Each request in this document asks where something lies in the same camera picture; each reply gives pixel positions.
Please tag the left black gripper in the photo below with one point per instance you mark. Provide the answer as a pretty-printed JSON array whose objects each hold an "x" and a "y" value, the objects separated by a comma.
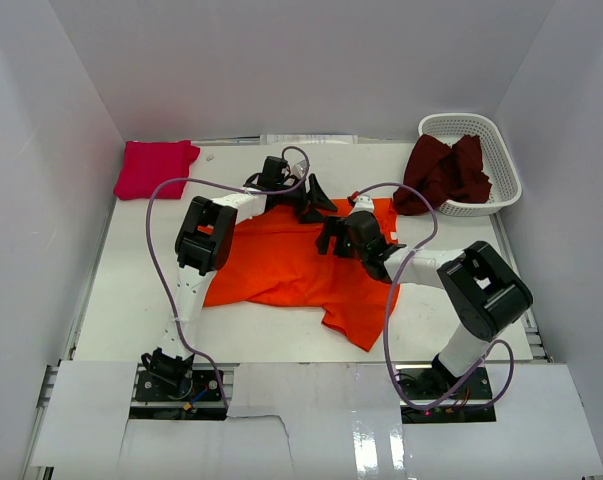
[{"x": 317, "y": 196}]

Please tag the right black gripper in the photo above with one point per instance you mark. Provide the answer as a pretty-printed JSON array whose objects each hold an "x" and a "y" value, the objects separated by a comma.
[{"x": 333, "y": 227}]

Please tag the orange t shirt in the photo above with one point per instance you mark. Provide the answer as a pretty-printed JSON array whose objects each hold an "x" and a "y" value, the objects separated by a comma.
[{"x": 274, "y": 261}]

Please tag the dark red t shirt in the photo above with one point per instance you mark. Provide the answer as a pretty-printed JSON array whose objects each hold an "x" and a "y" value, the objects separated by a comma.
[{"x": 440, "y": 172}]

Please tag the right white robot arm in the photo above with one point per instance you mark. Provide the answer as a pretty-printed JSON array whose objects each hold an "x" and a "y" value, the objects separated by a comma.
[{"x": 485, "y": 293}]

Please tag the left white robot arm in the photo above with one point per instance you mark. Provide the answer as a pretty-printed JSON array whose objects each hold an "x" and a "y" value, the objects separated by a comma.
[{"x": 203, "y": 246}]

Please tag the folded pink t shirt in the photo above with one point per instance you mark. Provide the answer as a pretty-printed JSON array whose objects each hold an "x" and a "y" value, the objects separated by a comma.
[{"x": 146, "y": 165}]

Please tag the white plastic basket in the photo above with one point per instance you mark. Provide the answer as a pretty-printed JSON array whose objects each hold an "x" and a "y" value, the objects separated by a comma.
[{"x": 497, "y": 163}]

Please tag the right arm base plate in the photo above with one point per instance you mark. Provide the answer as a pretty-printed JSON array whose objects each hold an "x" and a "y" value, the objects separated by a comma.
[{"x": 424, "y": 384}]

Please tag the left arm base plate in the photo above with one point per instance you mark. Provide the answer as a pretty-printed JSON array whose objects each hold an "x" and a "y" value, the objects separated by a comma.
[{"x": 200, "y": 385}]

